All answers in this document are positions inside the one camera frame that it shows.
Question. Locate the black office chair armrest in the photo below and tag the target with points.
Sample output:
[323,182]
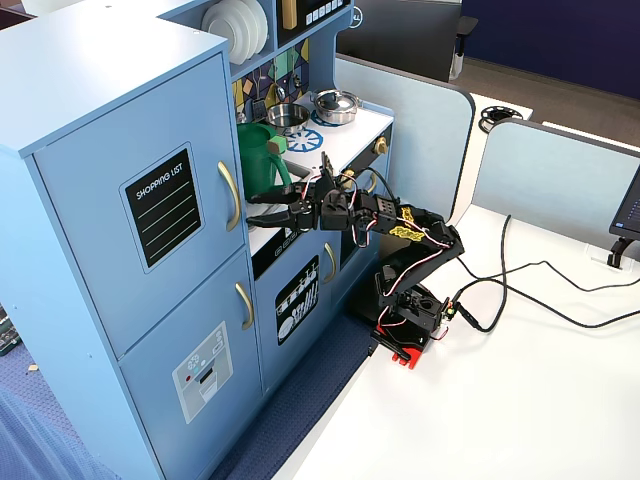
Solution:
[464,30]

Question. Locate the cream round plate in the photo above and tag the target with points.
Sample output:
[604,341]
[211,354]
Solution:
[231,195]

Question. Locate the light blue desk divider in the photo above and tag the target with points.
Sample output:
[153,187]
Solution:
[425,130]
[550,185]

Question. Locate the black Dell monitor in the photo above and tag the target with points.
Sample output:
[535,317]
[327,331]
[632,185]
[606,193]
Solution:
[400,35]

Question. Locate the black shopping list chalkboard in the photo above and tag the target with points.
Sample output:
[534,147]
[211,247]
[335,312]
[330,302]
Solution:
[162,207]

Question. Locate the gold stove knob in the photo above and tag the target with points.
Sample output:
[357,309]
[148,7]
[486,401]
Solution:
[381,145]

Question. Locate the blue mesh cloth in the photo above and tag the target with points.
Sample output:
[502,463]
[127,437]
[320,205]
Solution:
[40,440]

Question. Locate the white toy plate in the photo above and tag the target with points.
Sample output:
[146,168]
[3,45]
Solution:
[239,35]
[216,21]
[260,30]

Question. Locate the tan and green toy block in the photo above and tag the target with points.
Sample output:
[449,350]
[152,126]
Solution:
[275,145]

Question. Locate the steel toy ladle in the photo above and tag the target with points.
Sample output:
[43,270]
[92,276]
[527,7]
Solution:
[279,91]

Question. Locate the blue freezer door ice dispenser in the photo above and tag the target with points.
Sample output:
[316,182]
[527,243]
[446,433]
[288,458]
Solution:
[165,345]

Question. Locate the green plastic pitcher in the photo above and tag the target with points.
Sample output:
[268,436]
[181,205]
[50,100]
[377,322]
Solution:
[257,160]

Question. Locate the steel pot lid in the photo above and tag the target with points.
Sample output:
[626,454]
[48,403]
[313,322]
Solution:
[332,99]

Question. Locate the black toy spatula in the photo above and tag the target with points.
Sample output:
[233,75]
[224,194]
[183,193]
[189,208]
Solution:
[258,109]

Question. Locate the motor controller board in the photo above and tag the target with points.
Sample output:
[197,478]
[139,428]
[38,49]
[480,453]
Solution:
[450,311]

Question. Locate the open steel saucepan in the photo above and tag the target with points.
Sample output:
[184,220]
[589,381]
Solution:
[287,116]

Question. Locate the blue dishwasher door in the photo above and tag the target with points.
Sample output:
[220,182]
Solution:
[295,260]

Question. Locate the blue toy kitchen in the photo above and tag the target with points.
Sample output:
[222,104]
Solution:
[100,75]

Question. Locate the black toy microwave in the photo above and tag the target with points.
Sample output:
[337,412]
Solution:
[310,17]

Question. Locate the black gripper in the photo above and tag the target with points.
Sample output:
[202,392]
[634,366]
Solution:
[303,206]

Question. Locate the computer monitor with stand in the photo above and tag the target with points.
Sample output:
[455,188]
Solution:
[629,205]

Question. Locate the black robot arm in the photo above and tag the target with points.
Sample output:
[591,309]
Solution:
[425,235]

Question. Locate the red table clamp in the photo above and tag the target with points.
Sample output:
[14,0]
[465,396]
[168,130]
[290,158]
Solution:
[407,356]

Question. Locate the black filament spool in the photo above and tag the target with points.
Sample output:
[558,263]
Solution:
[500,117]

